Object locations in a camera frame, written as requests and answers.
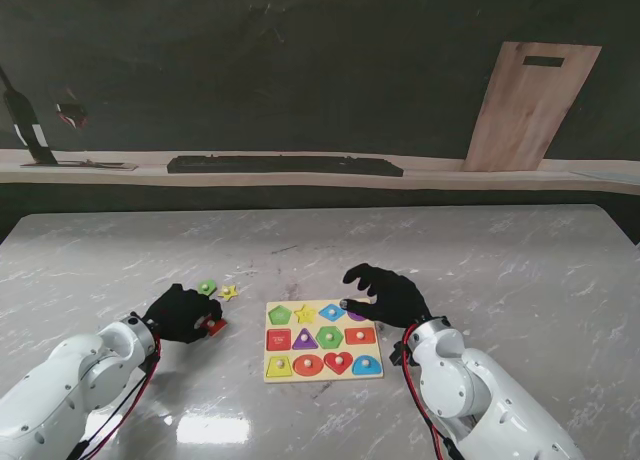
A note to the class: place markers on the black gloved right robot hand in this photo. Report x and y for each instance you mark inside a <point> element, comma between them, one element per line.
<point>397,302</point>

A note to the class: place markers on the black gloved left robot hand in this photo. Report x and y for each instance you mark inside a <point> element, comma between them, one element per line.
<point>182,315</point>

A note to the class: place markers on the green pentagon puzzle piece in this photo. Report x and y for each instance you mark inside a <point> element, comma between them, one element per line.
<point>206,287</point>

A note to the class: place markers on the red square puzzle piece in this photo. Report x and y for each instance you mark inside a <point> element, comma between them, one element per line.
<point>217,327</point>

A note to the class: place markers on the purple circle puzzle piece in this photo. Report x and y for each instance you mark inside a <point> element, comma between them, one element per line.
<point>356,316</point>

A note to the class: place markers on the orange rectangle puzzle piece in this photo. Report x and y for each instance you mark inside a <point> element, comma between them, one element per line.
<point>360,336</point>

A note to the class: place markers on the yellow star puzzle piece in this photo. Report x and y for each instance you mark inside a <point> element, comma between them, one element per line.
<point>228,292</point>

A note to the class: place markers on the blue diamond puzzle piece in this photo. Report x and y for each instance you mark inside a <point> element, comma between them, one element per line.
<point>330,312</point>

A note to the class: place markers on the blue semicircle puzzle piece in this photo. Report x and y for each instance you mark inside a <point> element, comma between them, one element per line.
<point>366,366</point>

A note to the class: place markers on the green hexagon puzzle piece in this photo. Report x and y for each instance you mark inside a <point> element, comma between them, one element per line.
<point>330,337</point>

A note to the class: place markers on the red heart puzzle piece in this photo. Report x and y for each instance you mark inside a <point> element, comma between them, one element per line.
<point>338,362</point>

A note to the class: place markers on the purple triangle puzzle piece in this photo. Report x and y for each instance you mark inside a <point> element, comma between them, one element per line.
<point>305,341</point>

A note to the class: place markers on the orange oval puzzle piece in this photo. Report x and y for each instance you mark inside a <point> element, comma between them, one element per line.
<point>308,366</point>

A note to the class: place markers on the yellow trapezoid puzzle piece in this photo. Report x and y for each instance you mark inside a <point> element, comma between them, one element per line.
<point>280,369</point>

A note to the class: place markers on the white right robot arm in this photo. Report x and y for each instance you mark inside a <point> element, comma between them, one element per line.
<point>475,400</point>

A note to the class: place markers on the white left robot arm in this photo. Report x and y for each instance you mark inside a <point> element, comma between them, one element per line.
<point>70,380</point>

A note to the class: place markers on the yellow wooden puzzle board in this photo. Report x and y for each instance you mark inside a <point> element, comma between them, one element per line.
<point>325,378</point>

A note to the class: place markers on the flat wooden coaster board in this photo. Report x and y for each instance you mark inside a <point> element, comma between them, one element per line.
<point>110,167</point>

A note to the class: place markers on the wooden cutting board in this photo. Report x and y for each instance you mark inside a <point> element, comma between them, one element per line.
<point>530,110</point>

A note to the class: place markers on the light wooden shelf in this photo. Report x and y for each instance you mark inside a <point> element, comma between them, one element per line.
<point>450,177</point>

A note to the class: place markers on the black long tray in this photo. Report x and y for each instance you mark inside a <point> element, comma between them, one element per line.
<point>285,165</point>

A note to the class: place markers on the red wine glass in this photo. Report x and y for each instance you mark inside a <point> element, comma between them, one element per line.
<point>72,114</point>

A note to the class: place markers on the dark wine bottle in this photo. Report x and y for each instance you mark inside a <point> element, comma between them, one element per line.
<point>27,125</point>

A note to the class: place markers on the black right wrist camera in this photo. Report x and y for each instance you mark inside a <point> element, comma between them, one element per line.
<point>398,355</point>

